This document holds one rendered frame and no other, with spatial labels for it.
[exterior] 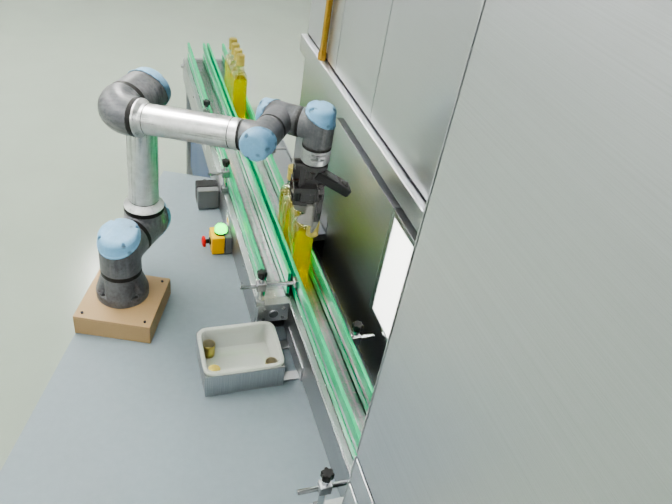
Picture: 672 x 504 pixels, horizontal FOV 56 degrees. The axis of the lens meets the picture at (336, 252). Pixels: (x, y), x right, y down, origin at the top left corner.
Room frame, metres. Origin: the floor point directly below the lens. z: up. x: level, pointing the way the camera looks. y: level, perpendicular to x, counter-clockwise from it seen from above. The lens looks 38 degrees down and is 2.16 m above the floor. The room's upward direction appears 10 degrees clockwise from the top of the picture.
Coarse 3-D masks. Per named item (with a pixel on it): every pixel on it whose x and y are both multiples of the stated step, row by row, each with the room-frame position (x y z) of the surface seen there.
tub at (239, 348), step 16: (208, 336) 1.23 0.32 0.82; (224, 336) 1.25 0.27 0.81; (240, 336) 1.27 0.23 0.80; (256, 336) 1.28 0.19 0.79; (272, 336) 1.26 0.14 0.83; (224, 352) 1.22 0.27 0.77; (240, 352) 1.23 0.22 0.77; (256, 352) 1.24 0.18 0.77; (272, 352) 1.23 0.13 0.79; (224, 368) 1.16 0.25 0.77; (240, 368) 1.11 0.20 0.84; (256, 368) 1.13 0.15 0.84
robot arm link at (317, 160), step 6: (306, 150) 1.36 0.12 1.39; (330, 150) 1.39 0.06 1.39; (300, 156) 1.39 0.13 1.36; (306, 156) 1.36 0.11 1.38; (312, 156) 1.36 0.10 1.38; (318, 156) 1.36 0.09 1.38; (324, 156) 1.37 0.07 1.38; (306, 162) 1.36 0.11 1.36; (312, 162) 1.36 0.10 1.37; (318, 162) 1.36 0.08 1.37; (324, 162) 1.37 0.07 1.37
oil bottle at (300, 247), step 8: (296, 216) 1.51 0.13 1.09; (296, 224) 1.48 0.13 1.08; (296, 232) 1.47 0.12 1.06; (304, 232) 1.48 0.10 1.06; (296, 240) 1.47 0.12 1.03; (304, 240) 1.48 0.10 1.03; (312, 240) 1.49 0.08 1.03; (296, 248) 1.47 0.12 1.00; (304, 248) 1.48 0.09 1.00; (296, 256) 1.47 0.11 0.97; (304, 256) 1.48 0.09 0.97; (296, 264) 1.47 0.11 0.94; (304, 264) 1.48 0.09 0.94; (304, 272) 1.48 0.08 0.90
